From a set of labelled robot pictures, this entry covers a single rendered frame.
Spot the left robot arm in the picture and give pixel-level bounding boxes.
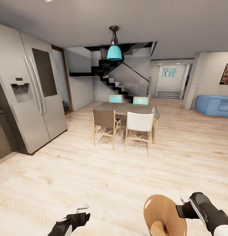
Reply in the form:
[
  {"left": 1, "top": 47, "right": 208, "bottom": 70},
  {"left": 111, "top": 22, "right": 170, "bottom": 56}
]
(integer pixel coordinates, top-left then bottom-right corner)
[{"left": 48, "top": 202, "right": 90, "bottom": 236}]

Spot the trash can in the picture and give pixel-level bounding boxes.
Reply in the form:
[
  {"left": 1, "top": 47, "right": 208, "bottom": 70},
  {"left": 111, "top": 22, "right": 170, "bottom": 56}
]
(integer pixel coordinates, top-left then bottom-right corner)
[{"left": 143, "top": 194, "right": 187, "bottom": 236}]

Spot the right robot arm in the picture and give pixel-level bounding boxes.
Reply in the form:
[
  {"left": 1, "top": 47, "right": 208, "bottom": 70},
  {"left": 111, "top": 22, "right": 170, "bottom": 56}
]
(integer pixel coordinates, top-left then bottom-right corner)
[{"left": 176, "top": 192, "right": 228, "bottom": 236}]

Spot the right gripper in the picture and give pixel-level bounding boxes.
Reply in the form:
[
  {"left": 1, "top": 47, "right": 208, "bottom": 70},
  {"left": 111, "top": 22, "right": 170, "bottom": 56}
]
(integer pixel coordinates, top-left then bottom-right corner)
[{"left": 176, "top": 202, "right": 199, "bottom": 219}]

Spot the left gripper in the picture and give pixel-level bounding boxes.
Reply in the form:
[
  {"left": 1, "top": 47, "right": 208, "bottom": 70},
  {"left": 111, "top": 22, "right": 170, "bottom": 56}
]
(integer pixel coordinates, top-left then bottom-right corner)
[{"left": 66, "top": 213, "right": 90, "bottom": 229}]

